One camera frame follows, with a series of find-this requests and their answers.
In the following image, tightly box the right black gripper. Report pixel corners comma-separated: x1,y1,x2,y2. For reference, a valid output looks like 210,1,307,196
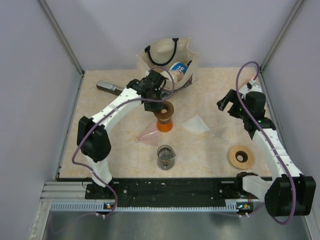
217,89,251,120

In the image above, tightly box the pink glass dripper cone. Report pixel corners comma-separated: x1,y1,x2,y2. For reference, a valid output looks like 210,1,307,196
136,123,160,146

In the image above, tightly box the white paper coffee filter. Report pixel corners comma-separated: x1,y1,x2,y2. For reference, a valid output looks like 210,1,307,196
180,114,210,134

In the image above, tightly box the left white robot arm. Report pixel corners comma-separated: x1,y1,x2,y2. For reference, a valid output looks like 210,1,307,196
71,70,169,199

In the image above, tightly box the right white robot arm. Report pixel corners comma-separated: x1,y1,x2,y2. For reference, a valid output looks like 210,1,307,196
217,83,316,217

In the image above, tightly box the white tape roll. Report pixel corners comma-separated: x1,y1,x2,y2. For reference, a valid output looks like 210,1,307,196
161,70,184,84

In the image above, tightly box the orange glass carafe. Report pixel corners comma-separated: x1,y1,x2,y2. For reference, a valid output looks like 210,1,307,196
156,118,173,133

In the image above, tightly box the blue white cup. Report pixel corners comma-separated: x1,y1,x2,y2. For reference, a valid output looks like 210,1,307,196
170,61,188,74

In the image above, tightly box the cream canvas tote bag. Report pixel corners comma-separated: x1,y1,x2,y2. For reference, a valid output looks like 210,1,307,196
136,37,199,98

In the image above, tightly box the black rectangular box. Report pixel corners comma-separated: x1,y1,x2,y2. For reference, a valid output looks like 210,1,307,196
96,80,124,96

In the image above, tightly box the grey glass carafe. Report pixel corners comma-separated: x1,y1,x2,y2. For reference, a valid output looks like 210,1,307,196
157,145,176,171

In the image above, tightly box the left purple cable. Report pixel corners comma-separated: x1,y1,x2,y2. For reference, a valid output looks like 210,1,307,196
71,66,176,218

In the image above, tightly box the light wooden dripper ring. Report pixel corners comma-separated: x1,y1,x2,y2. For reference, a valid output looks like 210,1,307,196
228,145,256,171

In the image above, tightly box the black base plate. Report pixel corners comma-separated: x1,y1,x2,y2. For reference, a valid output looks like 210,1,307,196
85,177,257,208

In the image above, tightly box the grey slotted cable duct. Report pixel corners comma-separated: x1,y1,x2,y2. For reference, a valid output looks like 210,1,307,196
49,199,255,213

